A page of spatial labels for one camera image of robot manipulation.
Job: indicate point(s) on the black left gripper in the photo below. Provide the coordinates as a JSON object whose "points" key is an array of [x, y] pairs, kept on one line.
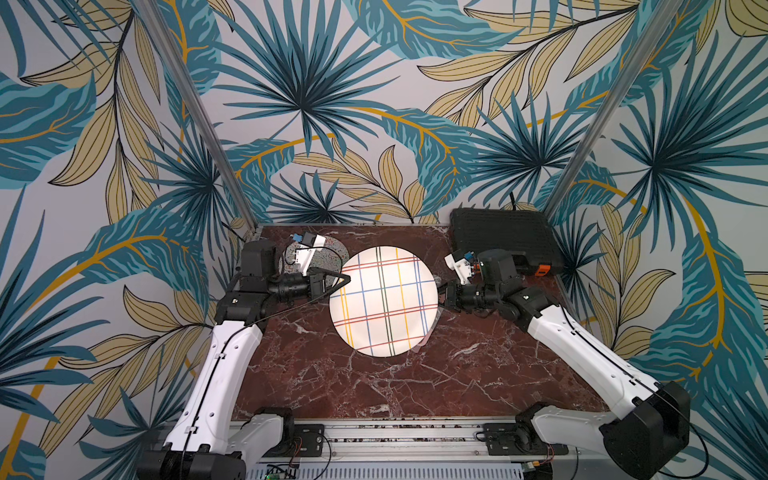
{"points": [[316, 289]]}

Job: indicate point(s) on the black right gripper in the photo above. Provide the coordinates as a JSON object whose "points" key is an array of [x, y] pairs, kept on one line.
{"points": [[454, 294]]}

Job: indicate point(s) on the white plaid striped plate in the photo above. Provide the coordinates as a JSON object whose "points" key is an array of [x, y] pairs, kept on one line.
{"points": [[390, 305]]}

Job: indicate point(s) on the colourful squiggle pattern plate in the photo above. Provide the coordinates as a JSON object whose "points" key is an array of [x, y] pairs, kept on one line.
{"points": [[332, 256]]}

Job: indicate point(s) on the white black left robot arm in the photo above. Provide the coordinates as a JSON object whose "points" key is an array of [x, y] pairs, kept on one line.
{"points": [[201, 445]]}

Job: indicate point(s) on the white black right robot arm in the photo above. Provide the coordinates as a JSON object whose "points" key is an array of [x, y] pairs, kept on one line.
{"points": [[647, 422]]}

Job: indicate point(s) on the black plastic tool case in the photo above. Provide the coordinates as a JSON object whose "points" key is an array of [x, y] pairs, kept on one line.
{"points": [[526, 234]]}

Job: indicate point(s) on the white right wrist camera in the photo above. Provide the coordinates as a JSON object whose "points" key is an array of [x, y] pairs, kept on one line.
{"points": [[464, 266]]}

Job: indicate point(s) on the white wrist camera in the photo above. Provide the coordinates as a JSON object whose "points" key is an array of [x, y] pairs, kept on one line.
{"points": [[464, 266], [307, 245]]}

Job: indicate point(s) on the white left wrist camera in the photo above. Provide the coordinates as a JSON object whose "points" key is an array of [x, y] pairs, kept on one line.
{"points": [[307, 245]]}

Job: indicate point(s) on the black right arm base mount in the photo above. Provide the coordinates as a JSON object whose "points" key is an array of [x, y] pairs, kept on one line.
{"points": [[513, 439]]}

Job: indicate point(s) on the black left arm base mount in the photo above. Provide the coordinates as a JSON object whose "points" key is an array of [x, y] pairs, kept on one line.
{"points": [[302, 440]]}

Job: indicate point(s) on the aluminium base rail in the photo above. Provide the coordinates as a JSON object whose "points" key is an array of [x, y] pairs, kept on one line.
{"points": [[423, 448]]}

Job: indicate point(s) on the aluminium corner post right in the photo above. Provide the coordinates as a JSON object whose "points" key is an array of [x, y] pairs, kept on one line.
{"points": [[609, 87]]}

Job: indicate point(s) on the aluminium corner post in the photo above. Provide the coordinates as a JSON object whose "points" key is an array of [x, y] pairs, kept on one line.
{"points": [[609, 87], [161, 36]]}

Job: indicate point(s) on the aluminium corner post left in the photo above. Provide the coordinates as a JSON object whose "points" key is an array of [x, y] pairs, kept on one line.
{"points": [[161, 36]]}

